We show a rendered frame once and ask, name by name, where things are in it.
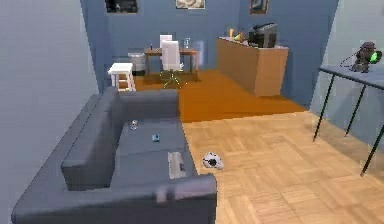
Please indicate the white office chair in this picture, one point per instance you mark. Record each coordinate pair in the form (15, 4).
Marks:
(171, 56)

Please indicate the dark grey sofa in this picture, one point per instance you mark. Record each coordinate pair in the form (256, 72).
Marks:
(100, 156)

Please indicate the small blue object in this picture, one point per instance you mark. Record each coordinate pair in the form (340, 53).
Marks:
(155, 137)

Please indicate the white and black ball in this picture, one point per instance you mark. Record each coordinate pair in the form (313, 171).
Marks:
(212, 161)

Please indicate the small clear glass object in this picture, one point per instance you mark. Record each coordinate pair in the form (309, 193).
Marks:
(134, 125)

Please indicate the clear glass vase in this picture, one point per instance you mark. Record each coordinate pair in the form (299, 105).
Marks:
(187, 43)

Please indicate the brown wooden desk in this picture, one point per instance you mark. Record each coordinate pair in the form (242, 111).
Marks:
(153, 52)

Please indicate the grey waste bin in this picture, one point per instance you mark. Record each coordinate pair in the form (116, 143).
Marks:
(137, 61)

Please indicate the tan wooden cabinet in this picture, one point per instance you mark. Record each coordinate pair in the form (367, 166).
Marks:
(253, 66)

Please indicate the white stool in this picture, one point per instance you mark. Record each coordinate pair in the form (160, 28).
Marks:
(121, 70)

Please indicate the yellow object on cabinet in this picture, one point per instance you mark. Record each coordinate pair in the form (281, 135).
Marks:
(237, 37)

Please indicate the orange cup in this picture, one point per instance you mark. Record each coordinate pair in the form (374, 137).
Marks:
(231, 33)

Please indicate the pale framed picture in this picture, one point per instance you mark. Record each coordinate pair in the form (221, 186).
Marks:
(190, 3)

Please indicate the brown framed picture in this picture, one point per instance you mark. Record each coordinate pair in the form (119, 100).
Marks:
(258, 6)

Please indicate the dark framed picture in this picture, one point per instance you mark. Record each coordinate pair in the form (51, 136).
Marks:
(121, 5)

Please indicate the grey table with black legs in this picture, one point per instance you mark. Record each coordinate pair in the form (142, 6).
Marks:
(363, 78)

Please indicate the black lamp with green light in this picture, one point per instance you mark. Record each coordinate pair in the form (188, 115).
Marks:
(365, 56)

